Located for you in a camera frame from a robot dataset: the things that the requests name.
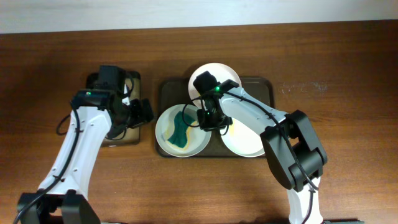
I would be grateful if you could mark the large brown serving tray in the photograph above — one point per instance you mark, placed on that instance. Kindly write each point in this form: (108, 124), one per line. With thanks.
(174, 91)

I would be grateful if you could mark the light blue plate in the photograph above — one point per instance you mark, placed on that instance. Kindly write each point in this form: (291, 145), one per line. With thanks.
(197, 139)

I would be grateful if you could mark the light green plate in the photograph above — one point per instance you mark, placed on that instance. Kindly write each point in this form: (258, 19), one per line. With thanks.
(242, 141)

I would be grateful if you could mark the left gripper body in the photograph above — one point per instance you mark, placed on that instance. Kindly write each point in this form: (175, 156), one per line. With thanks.
(122, 117)

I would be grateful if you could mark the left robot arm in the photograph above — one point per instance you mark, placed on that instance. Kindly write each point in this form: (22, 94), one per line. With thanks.
(102, 110)

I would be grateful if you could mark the green yellow sponge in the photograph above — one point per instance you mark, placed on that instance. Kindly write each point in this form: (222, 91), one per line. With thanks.
(179, 136)

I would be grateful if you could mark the small black water tray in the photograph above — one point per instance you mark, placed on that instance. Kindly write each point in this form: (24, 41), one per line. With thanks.
(132, 135)

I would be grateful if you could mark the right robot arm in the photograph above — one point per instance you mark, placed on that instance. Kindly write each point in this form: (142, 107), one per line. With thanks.
(293, 150)

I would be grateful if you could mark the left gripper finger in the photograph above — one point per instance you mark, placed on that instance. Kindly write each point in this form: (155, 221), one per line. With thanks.
(147, 110)
(137, 117)

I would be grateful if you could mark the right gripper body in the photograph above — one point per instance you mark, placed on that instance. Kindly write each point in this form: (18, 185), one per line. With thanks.
(210, 121)

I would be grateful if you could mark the pinkish white plate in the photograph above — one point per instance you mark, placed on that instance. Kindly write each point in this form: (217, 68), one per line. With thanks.
(220, 71)

